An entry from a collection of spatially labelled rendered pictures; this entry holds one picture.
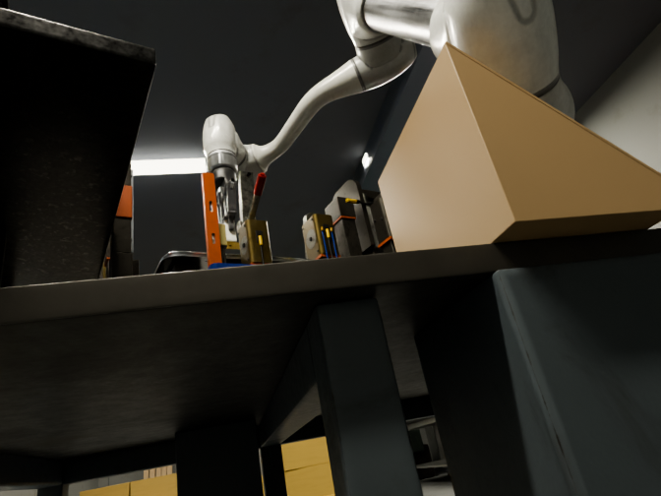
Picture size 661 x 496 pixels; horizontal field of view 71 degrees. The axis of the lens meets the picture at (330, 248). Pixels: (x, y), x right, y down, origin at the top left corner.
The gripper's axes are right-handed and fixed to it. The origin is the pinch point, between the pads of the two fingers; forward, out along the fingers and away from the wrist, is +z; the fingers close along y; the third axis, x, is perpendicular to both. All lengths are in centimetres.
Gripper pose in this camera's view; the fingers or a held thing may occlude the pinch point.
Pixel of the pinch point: (228, 232)
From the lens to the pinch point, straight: 135.3
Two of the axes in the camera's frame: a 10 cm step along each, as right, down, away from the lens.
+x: -8.6, -0.6, -5.1
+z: 1.8, 8.9, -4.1
